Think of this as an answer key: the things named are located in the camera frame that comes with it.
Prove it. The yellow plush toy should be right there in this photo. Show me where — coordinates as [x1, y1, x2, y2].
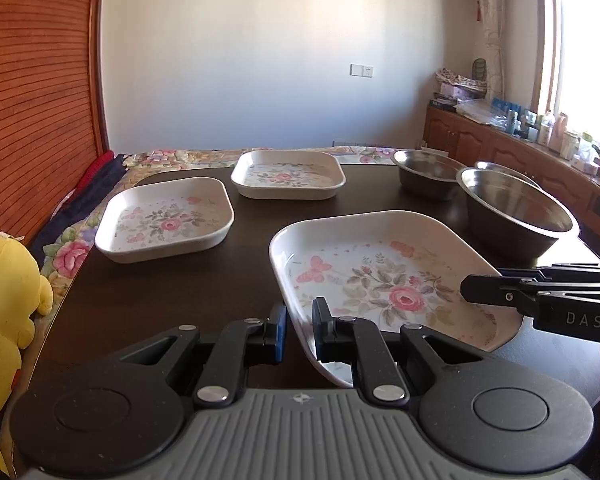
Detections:
[0, 233, 53, 474]

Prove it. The floral square plate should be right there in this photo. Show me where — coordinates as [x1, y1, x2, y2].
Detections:
[230, 150, 347, 200]
[95, 177, 235, 263]
[268, 210, 522, 387]

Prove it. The hidden steel bowl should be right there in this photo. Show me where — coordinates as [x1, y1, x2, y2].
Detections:
[474, 160, 540, 188]

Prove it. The clutter of bottles on sideboard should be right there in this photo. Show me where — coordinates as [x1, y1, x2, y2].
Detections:
[422, 68, 600, 180]

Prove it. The white wall switch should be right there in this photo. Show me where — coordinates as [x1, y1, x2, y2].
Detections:
[350, 64, 374, 78]

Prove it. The floral bed blanket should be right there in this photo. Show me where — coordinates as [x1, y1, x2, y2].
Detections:
[42, 144, 397, 317]

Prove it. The large steel bowl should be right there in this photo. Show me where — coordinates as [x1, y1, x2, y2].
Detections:
[456, 167, 580, 262]

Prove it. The patterned curtain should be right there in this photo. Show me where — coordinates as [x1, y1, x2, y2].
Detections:
[478, 0, 505, 101]

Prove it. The wooden sideboard cabinet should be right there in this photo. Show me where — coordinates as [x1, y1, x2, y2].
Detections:
[422, 105, 600, 256]

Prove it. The wooden slatted headboard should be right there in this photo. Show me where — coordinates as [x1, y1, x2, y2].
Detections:
[0, 0, 108, 240]

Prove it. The dark blue red bedding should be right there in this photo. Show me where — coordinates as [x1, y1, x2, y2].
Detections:
[29, 151, 126, 268]

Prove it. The far steel bowl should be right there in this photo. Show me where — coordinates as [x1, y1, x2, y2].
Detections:
[391, 150, 465, 202]

